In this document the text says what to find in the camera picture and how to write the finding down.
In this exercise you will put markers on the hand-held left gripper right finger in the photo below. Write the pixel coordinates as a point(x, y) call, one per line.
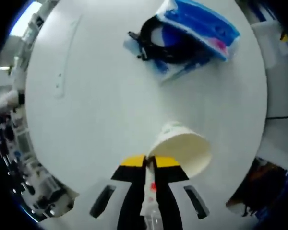
point(168, 191)

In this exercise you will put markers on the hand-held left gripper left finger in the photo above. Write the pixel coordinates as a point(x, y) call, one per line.
point(132, 182)

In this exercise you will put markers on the clear plastic bottle red label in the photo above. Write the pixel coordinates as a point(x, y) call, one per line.
point(150, 191)

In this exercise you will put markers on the white paper cup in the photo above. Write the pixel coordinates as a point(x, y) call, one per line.
point(182, 151)

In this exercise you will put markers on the blue tissue packet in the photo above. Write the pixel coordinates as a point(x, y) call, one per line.
point(194, 21)

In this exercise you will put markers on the grey mesh office chair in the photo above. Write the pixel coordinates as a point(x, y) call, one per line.
point(278, 91)

